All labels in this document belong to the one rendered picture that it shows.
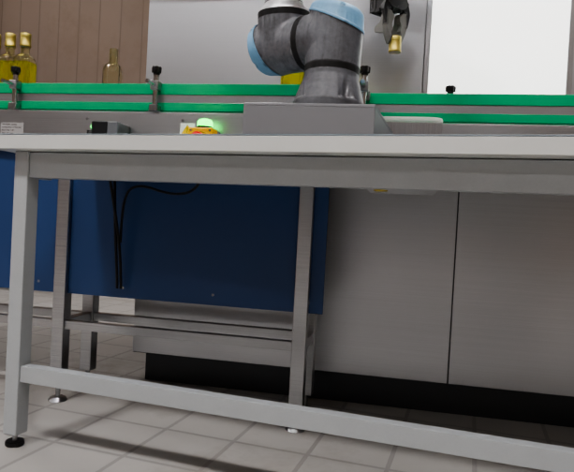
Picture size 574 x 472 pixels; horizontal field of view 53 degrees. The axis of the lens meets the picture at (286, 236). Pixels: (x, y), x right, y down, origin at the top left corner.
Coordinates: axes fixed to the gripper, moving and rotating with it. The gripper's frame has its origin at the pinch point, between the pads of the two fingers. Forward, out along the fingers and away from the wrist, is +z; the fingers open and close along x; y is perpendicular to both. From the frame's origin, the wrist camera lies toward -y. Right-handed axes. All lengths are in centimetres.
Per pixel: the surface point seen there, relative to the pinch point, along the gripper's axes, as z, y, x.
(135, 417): 109, 40, 58
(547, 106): 18.3, -27.8, -30.8
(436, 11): -14.4, 4.7, -21.8
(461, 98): 16.2, -11.8, -14.7
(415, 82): 7.5, 8.4, -17.5
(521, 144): 38, -58, 26
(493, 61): 1.3, -7.6, -33.8
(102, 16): -109, 354, -19
